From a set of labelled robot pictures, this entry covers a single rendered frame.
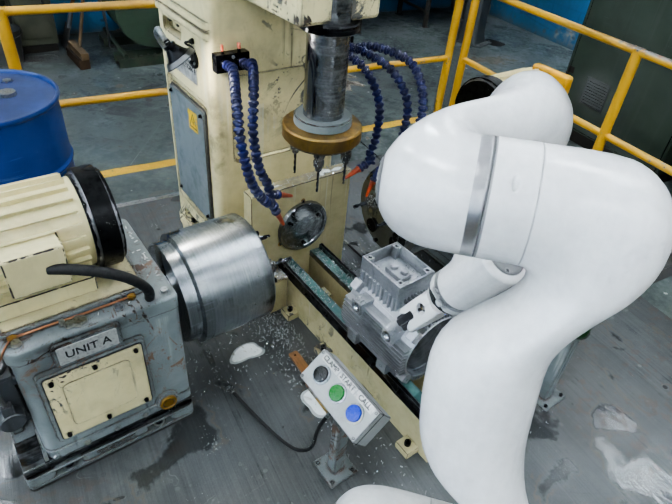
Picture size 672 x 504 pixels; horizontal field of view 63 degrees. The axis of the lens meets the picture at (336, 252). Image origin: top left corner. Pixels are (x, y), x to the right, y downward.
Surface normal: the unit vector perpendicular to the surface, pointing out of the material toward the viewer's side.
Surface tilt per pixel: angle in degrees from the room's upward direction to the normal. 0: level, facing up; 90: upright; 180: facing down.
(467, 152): 20
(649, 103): 90
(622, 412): 0
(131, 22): 87
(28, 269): 90
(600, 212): 60
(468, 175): 43
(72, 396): 90
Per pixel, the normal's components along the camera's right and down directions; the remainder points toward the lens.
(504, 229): -0.28, 0.52
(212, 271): 0.45, -0.20
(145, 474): 0.08, -0.78
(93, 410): 0.58, 0.54
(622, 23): -0.88, 0.24
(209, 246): 0.25, -0.59
